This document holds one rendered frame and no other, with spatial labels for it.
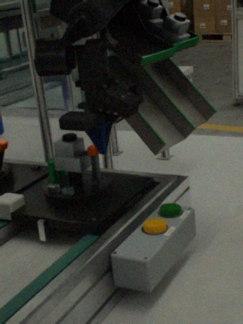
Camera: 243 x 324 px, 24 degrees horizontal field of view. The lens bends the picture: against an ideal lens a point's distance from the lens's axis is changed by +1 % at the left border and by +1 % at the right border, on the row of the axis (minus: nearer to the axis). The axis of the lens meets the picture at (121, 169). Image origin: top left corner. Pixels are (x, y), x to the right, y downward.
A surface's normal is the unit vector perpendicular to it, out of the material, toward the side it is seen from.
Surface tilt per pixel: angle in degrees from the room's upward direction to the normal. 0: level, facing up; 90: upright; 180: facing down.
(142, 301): 0
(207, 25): 90
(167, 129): 45
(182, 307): 0
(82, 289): 90
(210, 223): 0
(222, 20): 87
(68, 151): 90
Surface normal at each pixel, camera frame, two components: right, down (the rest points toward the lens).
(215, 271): -0.10, -0.94
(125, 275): -0.47, 0.35
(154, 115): 0.49, -0.56
